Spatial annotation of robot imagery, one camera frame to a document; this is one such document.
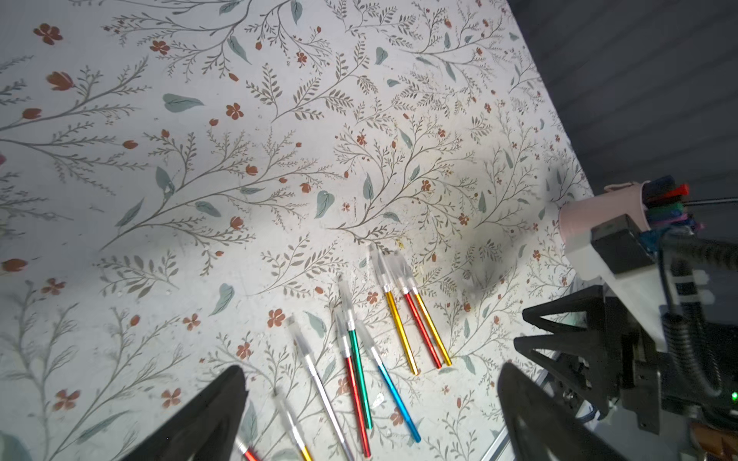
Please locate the dark red carving knife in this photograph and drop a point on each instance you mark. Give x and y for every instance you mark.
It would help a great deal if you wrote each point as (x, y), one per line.
(245, 451)

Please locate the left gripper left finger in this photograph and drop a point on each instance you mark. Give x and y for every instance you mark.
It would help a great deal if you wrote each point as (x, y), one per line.
(205, 429)

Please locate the blue carving knife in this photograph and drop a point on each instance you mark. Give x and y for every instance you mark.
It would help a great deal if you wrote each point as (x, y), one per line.
(370, 343)

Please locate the gold carving knife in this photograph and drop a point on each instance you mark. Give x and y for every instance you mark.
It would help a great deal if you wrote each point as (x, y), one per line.
(384, 279)
(432, 328)
(291, 424)

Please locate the green carving knife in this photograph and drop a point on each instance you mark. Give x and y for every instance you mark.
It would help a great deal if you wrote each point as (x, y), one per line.
(351, 322)

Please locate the silver carving knife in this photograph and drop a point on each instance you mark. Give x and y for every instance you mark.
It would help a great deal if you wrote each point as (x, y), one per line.
(306, 354)

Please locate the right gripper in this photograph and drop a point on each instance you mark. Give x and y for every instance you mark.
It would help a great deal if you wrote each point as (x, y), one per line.
(610, 360)

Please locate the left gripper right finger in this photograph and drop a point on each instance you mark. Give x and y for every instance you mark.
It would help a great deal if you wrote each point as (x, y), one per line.
(541, 429)

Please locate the pink cup of markers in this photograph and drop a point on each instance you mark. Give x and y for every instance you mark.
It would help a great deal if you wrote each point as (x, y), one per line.
(652, 206)

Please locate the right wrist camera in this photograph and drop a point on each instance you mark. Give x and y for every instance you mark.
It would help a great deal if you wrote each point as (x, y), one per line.
(610, 251)

